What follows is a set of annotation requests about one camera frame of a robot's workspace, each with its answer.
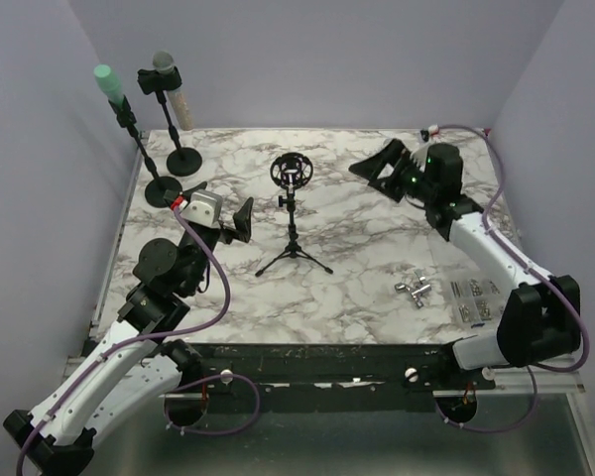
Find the black round base clip stand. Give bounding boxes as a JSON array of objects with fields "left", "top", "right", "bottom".
[{"left": 138, "top": 69, "right": 202, "bottom": 177}]

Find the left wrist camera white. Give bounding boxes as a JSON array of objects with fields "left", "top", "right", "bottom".
[{"left": 171, "top": 190, "right": 223, "bottom": 229}]

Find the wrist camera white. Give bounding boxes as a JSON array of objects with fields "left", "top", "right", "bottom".
[
  {"left": 411, "top": 124, "right": 440, "bottom": 168},
  {"left": 171, "top": 190, "right": 223, "bottom": 229}
]

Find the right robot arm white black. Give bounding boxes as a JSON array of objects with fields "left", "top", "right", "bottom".
[{"left": 349, "top": 139, "right": 582, "bottom": 389}]

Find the clear screw organizer box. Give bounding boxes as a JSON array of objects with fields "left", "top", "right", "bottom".
[{"left": 449, "top": 277, "right": 505, "bottom": 329}]

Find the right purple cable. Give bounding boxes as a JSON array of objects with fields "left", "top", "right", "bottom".
[{"left": 433, "top": 123, "right": 589, "bottom": 431}]

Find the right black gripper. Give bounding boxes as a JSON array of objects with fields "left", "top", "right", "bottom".
[{"left": 349, "top": 138, "right": 435, "bottom": 203}]

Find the mint green microphone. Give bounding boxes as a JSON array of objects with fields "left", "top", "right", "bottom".
[{"left": 93, "top": 63, "right": 129, "bottom": 110}]

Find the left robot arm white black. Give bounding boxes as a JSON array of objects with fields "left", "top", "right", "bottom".
[{"left": 3, "top": 190, "right": 254, "bottom": 475}]

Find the aluminium extrusion frame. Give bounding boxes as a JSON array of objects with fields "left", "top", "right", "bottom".
[{"left": 34, "top": 128, "right": 153, "bottom": 476}]

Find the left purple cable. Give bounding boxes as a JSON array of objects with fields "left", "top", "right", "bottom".
[{"left": 17, "top": 207, "right": 262, "bottom": 476}]

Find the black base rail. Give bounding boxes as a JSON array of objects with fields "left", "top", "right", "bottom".
[{"left": 81, "top": 340, "right": 497, "bottom": 416}]

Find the purple cable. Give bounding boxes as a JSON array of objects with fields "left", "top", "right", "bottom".
[
  {"left": 433, "top": 123, "right": 589, "bottom": 431},
  {"left": 17, "top": 207, "right": 262, "bottom": 476}
]

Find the glitter silver mesh microphone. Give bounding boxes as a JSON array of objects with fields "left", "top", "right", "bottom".
[{"left": 152, "top": 51, "right": 193, "bottom": 131}]

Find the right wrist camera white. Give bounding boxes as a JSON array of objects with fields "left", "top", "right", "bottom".
[{"left": 411, "top": 124, "right": 440, "bottom": 168}]

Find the chrome faucet fitting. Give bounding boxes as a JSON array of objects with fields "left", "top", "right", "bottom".
[{"left": 394, "top": 271, "right": 432, "bottom": 308}]

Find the black tripod shock mount stand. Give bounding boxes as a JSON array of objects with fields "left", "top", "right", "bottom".
[{"left": 255, "top": 152, "right": 333, "bottom": 278}]

